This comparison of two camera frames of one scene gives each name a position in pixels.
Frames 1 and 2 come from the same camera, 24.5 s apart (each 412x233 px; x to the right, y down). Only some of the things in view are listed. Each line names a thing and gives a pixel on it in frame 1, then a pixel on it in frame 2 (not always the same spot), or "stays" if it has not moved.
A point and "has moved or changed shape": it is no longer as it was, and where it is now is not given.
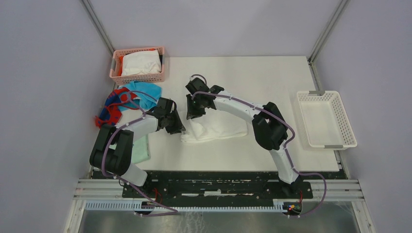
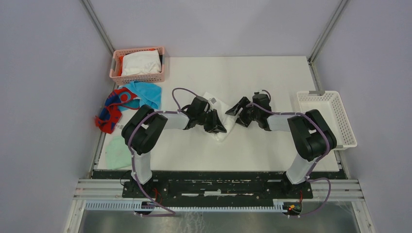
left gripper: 179,126 -> 215,125
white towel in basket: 141,62 stays
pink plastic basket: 139,65 stays
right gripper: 191,112 -> 242,103
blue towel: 147,94 stays
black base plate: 215,186 stays
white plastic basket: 326,121 stays
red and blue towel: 110,114 stays
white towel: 214,124 has moved or changed shape
